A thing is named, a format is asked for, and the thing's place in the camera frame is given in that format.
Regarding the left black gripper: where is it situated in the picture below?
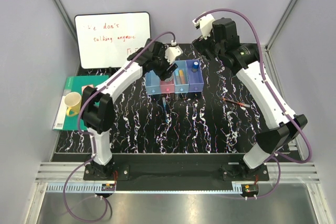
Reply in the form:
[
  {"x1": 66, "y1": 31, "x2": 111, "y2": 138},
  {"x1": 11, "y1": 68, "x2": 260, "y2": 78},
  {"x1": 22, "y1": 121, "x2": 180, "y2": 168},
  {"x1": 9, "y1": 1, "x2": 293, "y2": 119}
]
[{"x1": 152, "y1": 48, "x2": 177, "y2": 80}]

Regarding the blue white tape roll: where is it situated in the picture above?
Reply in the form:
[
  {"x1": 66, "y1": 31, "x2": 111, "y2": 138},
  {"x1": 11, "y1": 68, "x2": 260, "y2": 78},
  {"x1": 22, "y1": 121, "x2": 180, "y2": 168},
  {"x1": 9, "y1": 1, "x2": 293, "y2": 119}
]
[{"x1": 164, "y1": 73, "x2": 174, "y2": 83}]

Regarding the light blue bin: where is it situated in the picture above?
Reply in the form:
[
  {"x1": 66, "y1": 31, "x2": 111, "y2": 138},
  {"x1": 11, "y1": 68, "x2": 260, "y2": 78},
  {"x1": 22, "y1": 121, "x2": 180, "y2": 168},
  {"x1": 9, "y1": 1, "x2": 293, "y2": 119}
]
[{"x1": 145, "y1": 71, "x2": 161, "y2": 95}]

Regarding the blue white marker pen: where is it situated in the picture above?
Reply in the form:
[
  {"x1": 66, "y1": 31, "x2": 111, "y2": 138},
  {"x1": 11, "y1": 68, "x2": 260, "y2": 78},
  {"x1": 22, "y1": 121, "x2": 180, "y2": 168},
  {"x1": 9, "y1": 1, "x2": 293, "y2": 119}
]
[{"x1": 174, "y1": 69, "x2": 181, "y2": 85}]

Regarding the orange highlighter pen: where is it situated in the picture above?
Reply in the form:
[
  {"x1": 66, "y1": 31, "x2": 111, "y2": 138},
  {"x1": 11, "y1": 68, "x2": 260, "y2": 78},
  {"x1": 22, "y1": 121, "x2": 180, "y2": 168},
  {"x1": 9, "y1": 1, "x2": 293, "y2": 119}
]
[{"x1": 178, "y1": 69, "x2": 186, "y2": 84}]

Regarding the pink bin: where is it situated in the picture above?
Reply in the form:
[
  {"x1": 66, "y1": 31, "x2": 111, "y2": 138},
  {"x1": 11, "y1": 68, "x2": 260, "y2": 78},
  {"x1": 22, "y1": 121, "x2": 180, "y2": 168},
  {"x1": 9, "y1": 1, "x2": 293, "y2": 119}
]
[{"x1": 160, "y1": 79, "x2": 175, "y2": 94}]

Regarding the teal blue bin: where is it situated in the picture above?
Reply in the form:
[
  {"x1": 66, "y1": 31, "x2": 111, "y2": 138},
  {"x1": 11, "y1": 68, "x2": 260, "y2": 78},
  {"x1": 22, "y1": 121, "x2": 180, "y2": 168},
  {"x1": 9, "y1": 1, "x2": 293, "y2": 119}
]
[{"x1": 174, "y1": 60, "x2": 189, "y2": 93}]

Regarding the grey blue glue stick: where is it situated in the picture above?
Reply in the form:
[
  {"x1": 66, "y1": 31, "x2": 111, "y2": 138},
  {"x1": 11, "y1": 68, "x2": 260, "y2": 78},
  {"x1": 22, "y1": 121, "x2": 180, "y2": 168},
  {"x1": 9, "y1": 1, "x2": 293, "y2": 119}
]
[{"x1": 192, "y1": 61, "x2": 200, "y2": 73}]

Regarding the purple bin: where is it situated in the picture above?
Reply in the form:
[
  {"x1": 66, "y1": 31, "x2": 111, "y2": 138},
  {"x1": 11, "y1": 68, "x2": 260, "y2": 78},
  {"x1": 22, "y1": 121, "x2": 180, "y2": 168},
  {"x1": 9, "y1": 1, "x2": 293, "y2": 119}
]
[{"x1": 186, "y1": 60, "x2": 204, "y2": 93}]

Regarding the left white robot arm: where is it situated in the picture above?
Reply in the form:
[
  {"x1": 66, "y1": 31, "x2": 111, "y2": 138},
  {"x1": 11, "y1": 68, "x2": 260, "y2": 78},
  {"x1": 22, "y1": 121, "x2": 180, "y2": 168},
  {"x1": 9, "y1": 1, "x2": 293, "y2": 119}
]
[{"x1": 79, "y1": 39, "x2": 183, "y2": 180}]

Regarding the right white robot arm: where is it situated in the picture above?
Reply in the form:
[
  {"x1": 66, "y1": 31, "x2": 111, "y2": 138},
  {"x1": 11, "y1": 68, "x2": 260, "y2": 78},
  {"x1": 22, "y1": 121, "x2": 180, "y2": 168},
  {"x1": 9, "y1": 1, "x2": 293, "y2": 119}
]
[{"x1": 192, "y1": 14, "x2": 308, "y2": 180}]

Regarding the thin blue pen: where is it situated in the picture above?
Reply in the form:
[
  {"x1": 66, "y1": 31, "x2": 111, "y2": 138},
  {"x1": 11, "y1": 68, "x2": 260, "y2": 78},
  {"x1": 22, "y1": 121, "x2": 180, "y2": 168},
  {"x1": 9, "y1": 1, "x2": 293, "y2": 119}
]
[{"x1": 162, "y1": 97, "x2": 170, "y2": 124}]

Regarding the white dry-erase board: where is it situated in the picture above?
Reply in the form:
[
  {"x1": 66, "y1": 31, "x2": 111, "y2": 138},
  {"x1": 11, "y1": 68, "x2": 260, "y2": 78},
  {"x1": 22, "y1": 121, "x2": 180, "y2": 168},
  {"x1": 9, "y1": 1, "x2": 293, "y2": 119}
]
[{"x1": 75, "y1": 12, "x2": 151, "y2": 69}]

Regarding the black marbled table mat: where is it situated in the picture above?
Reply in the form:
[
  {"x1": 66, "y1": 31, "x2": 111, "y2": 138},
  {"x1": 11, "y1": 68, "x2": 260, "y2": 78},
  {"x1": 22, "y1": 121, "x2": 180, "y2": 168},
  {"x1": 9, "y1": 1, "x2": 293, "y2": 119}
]
[{"x1": 54, "y1": 42, "x2": 291, "y2": 155}]

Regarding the red pencil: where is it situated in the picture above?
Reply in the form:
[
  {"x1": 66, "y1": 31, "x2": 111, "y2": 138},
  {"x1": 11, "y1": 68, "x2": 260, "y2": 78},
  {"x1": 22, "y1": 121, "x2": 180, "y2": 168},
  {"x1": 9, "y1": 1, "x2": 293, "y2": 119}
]
[{"x1": 223, "y1": 98, "x2": 250, "y2": 108}]

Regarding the pink eraser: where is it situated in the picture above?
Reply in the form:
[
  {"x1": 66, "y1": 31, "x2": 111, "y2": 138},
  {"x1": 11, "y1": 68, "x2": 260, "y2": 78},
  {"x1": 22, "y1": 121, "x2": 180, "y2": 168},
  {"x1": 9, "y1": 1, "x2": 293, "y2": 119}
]
[{"x1": 81, "y1": 84, "x2": 94, "y2": 89}]

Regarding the yellow cream mug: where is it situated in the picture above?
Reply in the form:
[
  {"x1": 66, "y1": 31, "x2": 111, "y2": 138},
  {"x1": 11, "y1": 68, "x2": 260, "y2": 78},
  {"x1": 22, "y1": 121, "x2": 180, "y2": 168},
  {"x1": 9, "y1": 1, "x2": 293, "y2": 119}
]
[{"x1": 64, "y1": 92, "x2": 81, "y2": 117}]

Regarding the green notebook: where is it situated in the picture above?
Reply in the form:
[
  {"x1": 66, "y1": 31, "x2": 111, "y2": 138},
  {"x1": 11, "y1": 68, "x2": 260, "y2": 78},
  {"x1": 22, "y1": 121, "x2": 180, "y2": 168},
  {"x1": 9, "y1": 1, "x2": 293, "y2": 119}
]
[{"x1": 52, "y1": 76, "x2": 108, "y2": 131}]

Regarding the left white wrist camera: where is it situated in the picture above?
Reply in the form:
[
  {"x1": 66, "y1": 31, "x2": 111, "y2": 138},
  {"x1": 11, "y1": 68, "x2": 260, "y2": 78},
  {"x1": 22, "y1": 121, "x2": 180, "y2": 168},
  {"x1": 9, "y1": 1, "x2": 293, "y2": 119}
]
[{"x1": 164, "y1": 46, "x2": 183, "y2": 65}]

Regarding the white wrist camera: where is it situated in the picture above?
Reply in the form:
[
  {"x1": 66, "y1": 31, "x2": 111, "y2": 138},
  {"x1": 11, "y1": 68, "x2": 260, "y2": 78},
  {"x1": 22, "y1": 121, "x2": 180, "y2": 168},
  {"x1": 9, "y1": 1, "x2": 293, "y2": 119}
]
[
  {"x1": 193, "y1": 12, "x2": 215, "y2": 40},
  {"x1": 164, "y1": 46, "x2": 183, "y2": 65}
]

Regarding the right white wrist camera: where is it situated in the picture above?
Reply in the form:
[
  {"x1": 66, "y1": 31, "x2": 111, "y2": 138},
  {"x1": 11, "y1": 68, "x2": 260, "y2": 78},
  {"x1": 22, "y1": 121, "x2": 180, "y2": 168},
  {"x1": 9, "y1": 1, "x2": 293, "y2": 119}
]
[{"x1": 193, "y1": 12, "x2": 215, "y2": 40}]

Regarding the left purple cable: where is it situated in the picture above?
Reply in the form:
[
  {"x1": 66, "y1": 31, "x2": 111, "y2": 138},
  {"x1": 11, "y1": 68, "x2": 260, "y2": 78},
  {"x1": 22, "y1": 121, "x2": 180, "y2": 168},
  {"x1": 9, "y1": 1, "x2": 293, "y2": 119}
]
[{"x1": 62, "y1": 31, "x2": 177, "y2": 222}]

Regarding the purple cable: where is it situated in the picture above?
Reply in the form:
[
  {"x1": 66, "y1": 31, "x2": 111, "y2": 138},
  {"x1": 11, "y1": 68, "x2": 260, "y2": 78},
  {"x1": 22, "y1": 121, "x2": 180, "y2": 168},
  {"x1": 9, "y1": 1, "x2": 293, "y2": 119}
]
[
  {"x1": 193, "y1": 8, "x2": 313, "y2": 200},
  {"x1": 62, "y1": 31, "x2": 177, "y2": 222}
]

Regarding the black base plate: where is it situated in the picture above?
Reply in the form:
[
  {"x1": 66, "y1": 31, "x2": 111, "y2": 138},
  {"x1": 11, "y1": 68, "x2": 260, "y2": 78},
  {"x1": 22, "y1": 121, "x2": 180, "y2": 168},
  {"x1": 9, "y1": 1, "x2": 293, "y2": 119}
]
[{"x1": 83, "y1": 154, "x2": 269, "y2": 192}]

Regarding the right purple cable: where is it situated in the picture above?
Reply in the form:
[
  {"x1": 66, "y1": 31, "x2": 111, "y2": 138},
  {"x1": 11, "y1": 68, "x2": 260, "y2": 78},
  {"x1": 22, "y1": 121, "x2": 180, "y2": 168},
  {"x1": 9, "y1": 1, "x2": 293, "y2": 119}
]
[{"x1": 193, "y1": 8, "x2": 313, "y2": 200}]

